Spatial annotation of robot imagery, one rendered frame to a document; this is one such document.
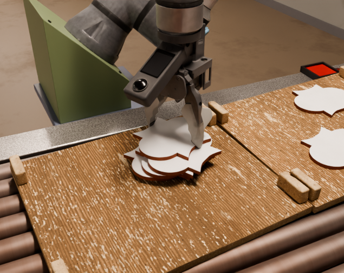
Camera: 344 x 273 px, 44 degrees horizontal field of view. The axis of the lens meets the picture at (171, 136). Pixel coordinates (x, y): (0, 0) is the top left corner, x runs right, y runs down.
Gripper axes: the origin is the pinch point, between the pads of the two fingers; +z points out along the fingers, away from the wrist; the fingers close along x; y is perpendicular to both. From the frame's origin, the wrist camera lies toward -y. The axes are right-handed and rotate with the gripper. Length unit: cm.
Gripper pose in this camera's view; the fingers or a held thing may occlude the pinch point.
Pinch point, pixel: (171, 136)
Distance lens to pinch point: 78.8
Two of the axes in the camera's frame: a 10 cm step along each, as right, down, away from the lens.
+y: 5.9, -4.5, 6.7
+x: -8.0, -3.3, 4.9
